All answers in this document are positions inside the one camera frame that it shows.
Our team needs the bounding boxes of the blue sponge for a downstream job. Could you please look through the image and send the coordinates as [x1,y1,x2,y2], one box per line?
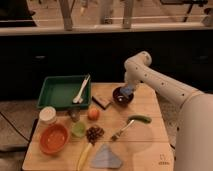
[120,85,134,97]

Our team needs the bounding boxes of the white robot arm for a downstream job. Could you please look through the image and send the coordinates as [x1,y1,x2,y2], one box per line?
[124,51,213,171]

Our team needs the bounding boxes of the purple bowl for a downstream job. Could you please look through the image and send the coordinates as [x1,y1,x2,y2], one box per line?
[113,87,134,107]

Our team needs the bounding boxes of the orange bowl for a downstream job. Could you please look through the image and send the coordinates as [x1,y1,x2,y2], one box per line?
[39,124,70,155]

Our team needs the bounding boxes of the brown square block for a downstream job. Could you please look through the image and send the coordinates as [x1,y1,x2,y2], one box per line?
[92,94,111,110]

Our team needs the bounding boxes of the white plastic spoon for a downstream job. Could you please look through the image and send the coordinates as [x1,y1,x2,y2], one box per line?
[72,74,90,104]

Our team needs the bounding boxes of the orange fruit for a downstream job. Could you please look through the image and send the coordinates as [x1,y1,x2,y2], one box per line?
[87,107,100,121]

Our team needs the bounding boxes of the green plastic tray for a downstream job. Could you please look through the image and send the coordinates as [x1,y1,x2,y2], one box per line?
[37,75,91,110]

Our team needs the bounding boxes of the pine cone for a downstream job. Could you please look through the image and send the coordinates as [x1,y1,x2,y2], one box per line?
[86,126,105,145]

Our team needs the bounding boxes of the small green cup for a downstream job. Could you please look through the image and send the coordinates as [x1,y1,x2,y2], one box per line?
[71,121,86,138]

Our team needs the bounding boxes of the white lidded jar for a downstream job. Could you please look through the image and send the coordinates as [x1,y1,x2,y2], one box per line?
[39,106,57,125]

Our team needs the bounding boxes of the blue grey cloth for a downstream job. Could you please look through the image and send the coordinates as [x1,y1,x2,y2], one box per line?
[90,144,123,169]

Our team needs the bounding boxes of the yellow handled knife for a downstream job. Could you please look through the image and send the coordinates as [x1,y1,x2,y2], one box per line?
[76,143,93,171]

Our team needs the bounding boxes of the black cable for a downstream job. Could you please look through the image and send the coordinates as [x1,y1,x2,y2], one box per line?
[0,111,31,142]

